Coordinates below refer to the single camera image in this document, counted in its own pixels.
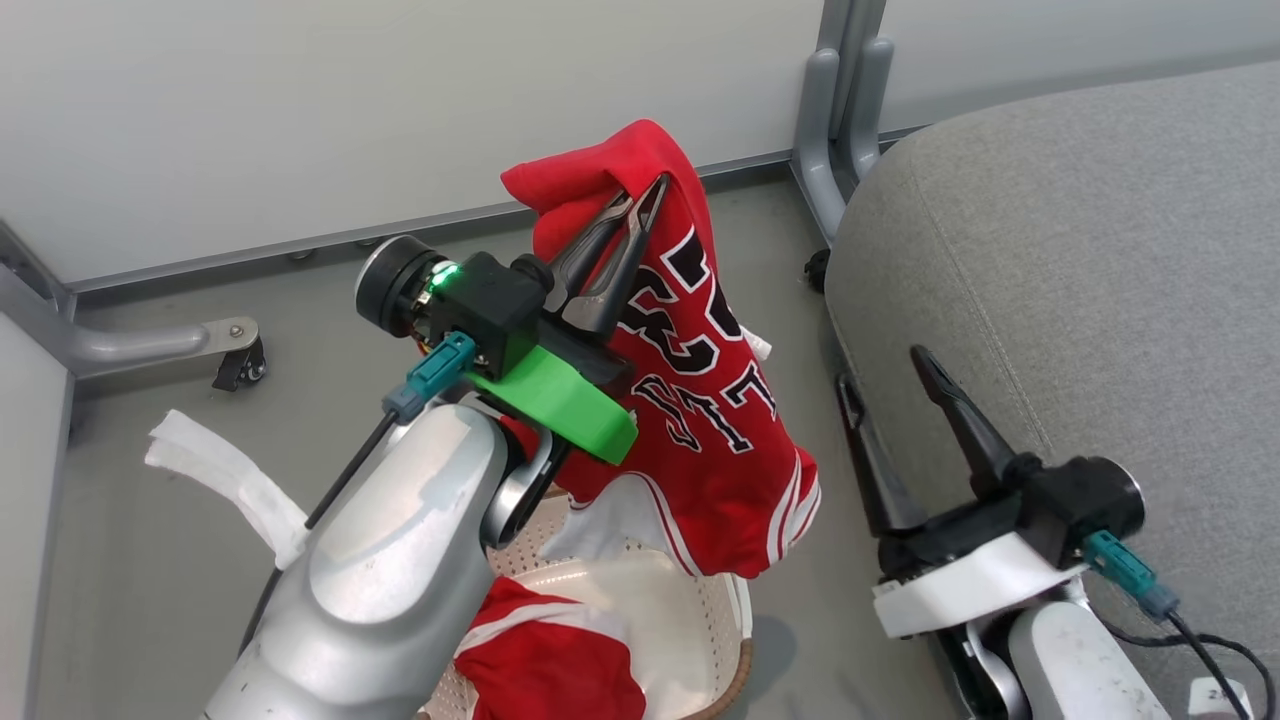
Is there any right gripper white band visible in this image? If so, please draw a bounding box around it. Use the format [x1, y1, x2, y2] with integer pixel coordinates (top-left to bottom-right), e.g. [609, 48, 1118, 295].
[837, 345, 1147, 641]

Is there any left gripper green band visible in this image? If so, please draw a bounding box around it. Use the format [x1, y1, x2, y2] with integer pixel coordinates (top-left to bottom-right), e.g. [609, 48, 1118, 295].
[355, 174, 670, 466]

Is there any red basketball jersey black lettering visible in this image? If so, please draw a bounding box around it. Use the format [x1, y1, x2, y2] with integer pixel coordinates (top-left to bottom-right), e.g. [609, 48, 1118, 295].
[500, 118, 823, 581]

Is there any cream perforated laundry basket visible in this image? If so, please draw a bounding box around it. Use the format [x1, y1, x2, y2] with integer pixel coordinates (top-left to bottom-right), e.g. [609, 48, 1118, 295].
[420, 488, 756, 720]

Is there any small white printed tag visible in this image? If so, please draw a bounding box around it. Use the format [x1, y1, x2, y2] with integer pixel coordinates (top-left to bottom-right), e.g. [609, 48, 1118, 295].
[1188, 677, 1253, 720]

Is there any white fabric strip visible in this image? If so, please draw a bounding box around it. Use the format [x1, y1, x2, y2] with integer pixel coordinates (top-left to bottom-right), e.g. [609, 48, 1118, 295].
[144, 408, 311, 571]

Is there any grey partition foot with bolt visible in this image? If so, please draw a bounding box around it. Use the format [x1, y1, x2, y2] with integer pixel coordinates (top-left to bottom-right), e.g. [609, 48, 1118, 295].
[0, 220, 261, 381]

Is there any grey partition base rail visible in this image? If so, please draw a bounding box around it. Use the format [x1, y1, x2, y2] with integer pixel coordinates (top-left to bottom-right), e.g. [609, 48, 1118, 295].
[68, 150, 801, 293]

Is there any left black cable teal connector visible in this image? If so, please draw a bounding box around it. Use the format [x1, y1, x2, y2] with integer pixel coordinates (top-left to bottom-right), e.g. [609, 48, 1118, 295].
[238, 332, 477, 651]

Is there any black cable teal connector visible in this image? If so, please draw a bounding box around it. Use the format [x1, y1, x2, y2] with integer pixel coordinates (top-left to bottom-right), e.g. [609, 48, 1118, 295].
[1084, 530, 1278, 720]
[238, 332, 477, 651]

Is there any right black cable teal connector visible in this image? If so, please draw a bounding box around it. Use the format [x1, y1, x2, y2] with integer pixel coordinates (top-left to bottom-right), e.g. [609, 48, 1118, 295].
[1084, 530, 1278, 720]

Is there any grey forked partition post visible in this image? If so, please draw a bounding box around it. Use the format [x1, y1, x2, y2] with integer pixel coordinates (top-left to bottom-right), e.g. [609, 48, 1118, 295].
[792, 0, 895, 246]

